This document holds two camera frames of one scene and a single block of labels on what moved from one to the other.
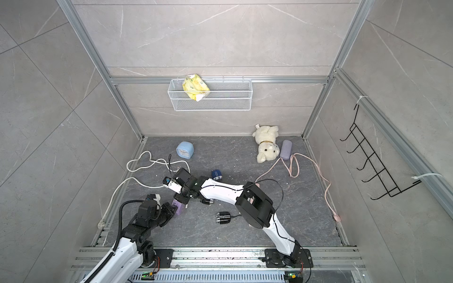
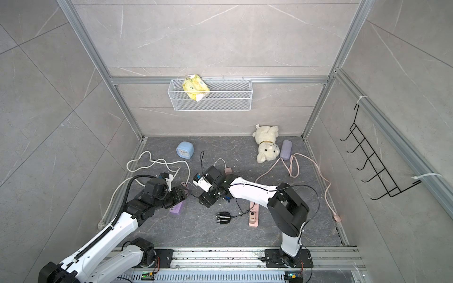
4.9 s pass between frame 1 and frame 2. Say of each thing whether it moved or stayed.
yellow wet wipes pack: stayed
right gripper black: moved
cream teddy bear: stayed
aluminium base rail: stayed
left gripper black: moved
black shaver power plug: stayed
